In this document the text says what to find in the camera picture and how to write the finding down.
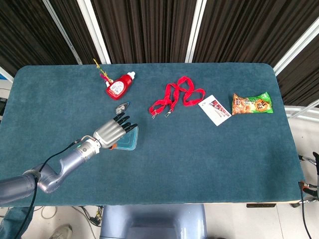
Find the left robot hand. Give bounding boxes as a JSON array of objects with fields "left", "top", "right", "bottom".
[{"left": 92, "top": 112, "right": 138, "bottom": 150}]

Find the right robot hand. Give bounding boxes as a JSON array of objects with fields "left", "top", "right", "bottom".
[{"left": 298, "top": 151, "right": 319, "bottom": 197}]

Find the blue translucent lid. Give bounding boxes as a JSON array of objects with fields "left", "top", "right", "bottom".
[{"left": 113, "top": 124, "right": 139, "bottom": 151}]

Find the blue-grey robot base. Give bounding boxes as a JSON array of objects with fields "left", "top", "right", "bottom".
[{"left": 99, "top": 204, "right": 207, "bottom": 239}]

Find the dark teardrop correction tape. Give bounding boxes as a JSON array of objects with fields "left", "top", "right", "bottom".
[{"left": 115, "top": 101, "right": 131, "bottom": 115}]

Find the red bottle with white cap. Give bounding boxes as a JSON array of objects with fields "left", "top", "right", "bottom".
[{"left": 106, "top": 71, "right": 136, "bottom": 101}]

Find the colourful feather shuttlecock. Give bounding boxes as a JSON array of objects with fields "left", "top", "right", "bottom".
[{"left": 93, "top": 58, "right": 114, "bottom": 88}]

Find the white metal rack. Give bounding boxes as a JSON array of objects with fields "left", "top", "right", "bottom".
[{"left": 284, "top": 99, "right": 319, "bottom": 122}]

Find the blue velvet table cloth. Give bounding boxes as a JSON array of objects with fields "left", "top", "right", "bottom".
[{"left": 0, "top": 62, "right": 306, "bottom": 208}]

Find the green orange snack bag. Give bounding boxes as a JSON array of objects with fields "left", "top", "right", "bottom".
[{"left": 232, "top": 91, "right": 274, "bottom": 116}]

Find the white card with red print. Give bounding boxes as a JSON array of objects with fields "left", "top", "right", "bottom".
[{"left": 198, "top": 94, "right": 231, "bottom": 126}]

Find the white sneaker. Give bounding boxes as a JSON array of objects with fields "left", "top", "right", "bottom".
[{"left": 49, "top": 224, "right": 73, "bottom": 239}]

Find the dark brown pleated curtain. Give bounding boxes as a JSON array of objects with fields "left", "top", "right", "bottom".
[{"left": 0, "top": 0, "right": 319, "bottom": 108}]

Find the person's blue jeans leg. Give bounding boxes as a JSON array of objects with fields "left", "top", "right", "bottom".
[{"left": 0, "top": 206, "right": 34, "bottom": 239}]

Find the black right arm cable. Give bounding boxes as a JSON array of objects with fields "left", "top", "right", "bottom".
[{"left": 298, "top": 181, "right": 312, "bottom": 239}]

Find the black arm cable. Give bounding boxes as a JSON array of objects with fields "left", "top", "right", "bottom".
[
  {"left": 298, "top": 181, "right": 312, "bottom": 239},
  {"left": 17, "top": 140, "right": 83, "bottom": 239}
]

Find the floor cable bundle with plugs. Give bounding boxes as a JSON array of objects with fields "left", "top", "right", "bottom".
[{"left": 72, "top": 205, "right": 104, "bottom": 227}]

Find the red lanyard with metal clips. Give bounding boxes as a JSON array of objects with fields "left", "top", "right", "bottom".
[{"left": 149, "top": 76, "right": 206, "bottom": 120}]

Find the white frame post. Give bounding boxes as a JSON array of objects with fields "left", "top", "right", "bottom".
[
  {"left": 273, "top": 17, "right": 319, "bottom": 77},
  {"left": 184, "top": 0, "right": 209, "bottom": 63},
  {"left": 42, "top": 0, "right": 83, "bottom": 65},
  {"left": 77, "top": 0, "right": 112, "bottom": 65}
]

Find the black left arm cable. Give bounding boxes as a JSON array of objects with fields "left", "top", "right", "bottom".
[{"left": 17, "top": 140, "right": 83, "bottom": 239}]

